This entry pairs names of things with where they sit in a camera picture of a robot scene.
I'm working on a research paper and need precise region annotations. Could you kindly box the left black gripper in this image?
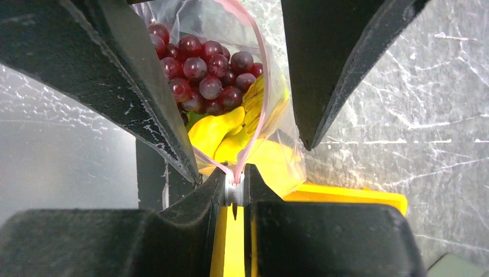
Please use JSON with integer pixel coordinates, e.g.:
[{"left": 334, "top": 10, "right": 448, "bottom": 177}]
[{"left": 136, "top": 140, "right": 194, "bottom": 211}]

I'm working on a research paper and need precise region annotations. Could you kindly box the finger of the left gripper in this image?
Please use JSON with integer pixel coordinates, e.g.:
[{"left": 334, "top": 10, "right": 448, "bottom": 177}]
[
  {"left": 1, "top": 1, "right": 201, "bottom": 183},
  {"left": 281, "top": 0, "right": 427, "bottom": 150}
]

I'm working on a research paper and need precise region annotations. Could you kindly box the yellow banana bunch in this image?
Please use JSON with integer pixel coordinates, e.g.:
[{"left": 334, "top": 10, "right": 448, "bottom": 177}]
[{"left": 187, "top": 77, "right": 306, "bottom": 196}]

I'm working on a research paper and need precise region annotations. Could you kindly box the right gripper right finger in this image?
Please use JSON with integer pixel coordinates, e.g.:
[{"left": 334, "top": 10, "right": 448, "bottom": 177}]
[{"left": 244, "top": 164, "right": 426, "bottom": 276}]

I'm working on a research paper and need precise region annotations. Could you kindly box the yellow plastic tray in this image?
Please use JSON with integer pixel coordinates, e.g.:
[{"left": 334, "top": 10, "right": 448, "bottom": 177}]
[{"left": 209, "top": 182, "right": 408, "bottom": 276}]

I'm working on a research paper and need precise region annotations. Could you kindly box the dark red grapes bunch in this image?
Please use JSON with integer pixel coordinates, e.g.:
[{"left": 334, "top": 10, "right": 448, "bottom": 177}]
[{"left": 148, "top": 23, "right": 264, "bottom": 115}]

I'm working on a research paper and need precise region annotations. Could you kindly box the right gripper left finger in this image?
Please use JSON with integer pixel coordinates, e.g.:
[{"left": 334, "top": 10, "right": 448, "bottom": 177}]
[{"left": 1, "top": 169, "right": 225, "bottom": 276}]

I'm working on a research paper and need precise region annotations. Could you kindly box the clear pink zip top bag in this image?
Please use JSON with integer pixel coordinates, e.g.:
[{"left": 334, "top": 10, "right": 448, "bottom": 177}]
[{"left": 133, "top": 1, "right": 306, "bottom": 197}]

